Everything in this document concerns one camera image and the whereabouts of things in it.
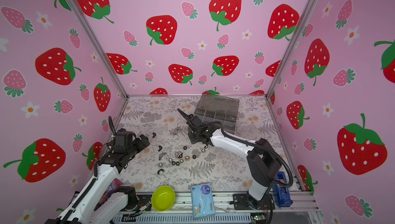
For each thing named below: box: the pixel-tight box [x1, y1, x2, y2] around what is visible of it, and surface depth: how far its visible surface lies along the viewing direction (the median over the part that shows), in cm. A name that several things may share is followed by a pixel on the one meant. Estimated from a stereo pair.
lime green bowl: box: [151, 185, 176, 212], surface depth 76 cm
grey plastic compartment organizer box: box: [193, 94, 240, 135], surface depth 118 cm
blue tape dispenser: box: [272, 171, 294, 208], surface depth 73 cm
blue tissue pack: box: [190, 182, 216, 219], surface depth 71 cm
